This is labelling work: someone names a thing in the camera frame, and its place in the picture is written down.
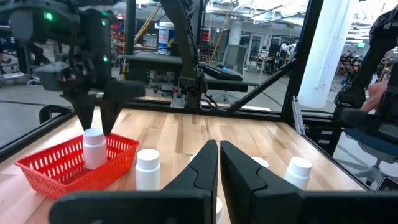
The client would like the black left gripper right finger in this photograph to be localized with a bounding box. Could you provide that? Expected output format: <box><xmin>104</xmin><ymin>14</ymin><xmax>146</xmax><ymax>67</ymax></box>
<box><xmin>219</xmin><ymin>139</ymin><xmax>398</xmax><ymax>224</ymax></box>

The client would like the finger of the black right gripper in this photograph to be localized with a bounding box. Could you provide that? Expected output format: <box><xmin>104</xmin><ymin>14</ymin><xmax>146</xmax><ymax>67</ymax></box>
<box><xmin>61</xmin><ymin>92</ymin><xmax>96</xmax><ymax>131</ymax></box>
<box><xmin>98</xmin><ymin>80</ymin><xmax>146</xmax><ymax>136</ymax></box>

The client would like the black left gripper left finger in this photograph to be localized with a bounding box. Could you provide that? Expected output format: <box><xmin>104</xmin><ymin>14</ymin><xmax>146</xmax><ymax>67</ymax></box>
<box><xmin>49</xmin><ymin>139</ymin><xmax>219</xmax><ymax>224</ymax></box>

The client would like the red plastic basket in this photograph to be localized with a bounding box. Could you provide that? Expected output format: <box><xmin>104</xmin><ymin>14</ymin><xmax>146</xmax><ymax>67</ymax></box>
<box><xmin>14</xmin><ymin>133</ymin><xmax>141</xmax><ymax>200</ymax></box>

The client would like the black table clamp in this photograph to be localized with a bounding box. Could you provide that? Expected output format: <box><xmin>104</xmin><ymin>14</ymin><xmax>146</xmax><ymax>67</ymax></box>
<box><xmin>39</xmin><ymin>105</ymin><xmax>74</xmax><ymax>124</ymax></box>

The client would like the black work table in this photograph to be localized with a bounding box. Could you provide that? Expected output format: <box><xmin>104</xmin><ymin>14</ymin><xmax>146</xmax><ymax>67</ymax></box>
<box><xmin>119</xmin><ymin>51</ymin><xmax>259</xmax><ymax>93</ymax></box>

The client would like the white blue wipes canister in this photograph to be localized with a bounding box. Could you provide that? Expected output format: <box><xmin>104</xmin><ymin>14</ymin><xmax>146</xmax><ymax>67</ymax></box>
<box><xmin>157</xmin><ymin>21</ymin><xmax>175</xmax><ymax>52</ymax></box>

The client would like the silver aluminium extrusion piece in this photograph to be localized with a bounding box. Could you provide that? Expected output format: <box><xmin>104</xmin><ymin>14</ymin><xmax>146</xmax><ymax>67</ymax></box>
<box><xmin>291</xmin><ymin>95</ymin><xmax>306</xmax><ymax>136</ymax></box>

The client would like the grey office chair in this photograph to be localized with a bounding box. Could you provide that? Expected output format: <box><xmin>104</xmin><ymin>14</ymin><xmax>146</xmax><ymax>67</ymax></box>
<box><xmin>222</xmin><ymin>44</ymin><xmax>249</xmax><ymax>74</ymax></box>

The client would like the blue office chair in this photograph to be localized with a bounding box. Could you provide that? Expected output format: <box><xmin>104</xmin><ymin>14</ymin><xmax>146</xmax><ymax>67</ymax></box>
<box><xmin>341</xmin><ymin>127</ymin><xmax>398</xmax><ymax>187</ymax></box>

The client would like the white round pillar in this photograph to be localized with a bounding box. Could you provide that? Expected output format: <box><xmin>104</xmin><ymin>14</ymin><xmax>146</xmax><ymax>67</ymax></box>
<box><xmin>297</xmin><ymin>0</ymin><xmax>354</xmax><ymax>109</ymax></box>

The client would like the person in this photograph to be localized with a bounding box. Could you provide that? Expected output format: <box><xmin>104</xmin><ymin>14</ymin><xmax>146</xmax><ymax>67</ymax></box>
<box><xmin>359</xmin><ymin>80</ymin><xmax>389</xmax><ymax>113</ymax></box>

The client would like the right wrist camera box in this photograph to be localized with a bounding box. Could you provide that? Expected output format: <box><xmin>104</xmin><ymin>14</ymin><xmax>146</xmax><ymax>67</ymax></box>
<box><xmin>34</xmin><ymin>62</ymin><xmax>71</xmax><ymax>93</ymax></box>

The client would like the black aluminium rig frame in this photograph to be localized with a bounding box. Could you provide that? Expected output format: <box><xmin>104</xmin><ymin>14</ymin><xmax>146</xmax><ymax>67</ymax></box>
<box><xmin>0</xmin><ymin>0</ymin><xmax>343</xmax><ymax>162</ymax></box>

